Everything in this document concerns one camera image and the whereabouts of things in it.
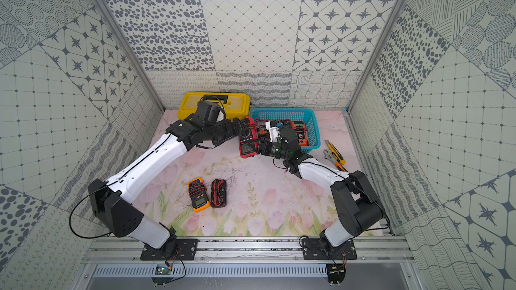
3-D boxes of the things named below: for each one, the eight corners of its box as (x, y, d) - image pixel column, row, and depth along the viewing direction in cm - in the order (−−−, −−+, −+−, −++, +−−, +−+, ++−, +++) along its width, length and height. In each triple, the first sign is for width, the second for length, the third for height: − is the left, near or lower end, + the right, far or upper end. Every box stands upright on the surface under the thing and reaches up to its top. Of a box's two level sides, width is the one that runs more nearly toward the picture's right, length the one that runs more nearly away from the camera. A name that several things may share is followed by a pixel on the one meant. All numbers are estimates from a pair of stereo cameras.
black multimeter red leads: (212, 209, 86) (209, 205, 82) (213, 184, 93) (210, 179, 89) (226, 207, 86) (224, 203, 83) (226, 182, 94) (224, 178, 90)
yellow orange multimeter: (195, 214, 85) (192, 210, 81) (189, 186, 92) (186, 182, 89) (211, 207, 86) (209, 203, 83) (204, 180, 94) (202, 176, 91)
